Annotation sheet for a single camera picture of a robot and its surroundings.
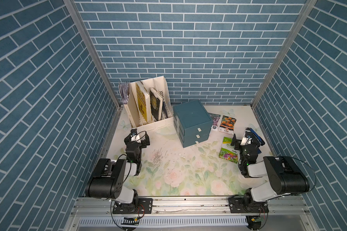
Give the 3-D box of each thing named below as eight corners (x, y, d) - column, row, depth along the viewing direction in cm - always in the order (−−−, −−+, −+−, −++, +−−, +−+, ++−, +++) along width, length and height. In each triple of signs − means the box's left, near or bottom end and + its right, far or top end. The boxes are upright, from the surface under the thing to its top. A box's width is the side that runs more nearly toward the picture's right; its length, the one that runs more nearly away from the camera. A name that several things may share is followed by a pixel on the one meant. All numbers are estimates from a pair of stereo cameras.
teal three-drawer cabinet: (184, 150, 96) (185, 132, 79) (173, 126, 109) (172, 106, 92) (208, 142, 100) (214, 123, 83) (195, 120, 113) (198, 99, 96)
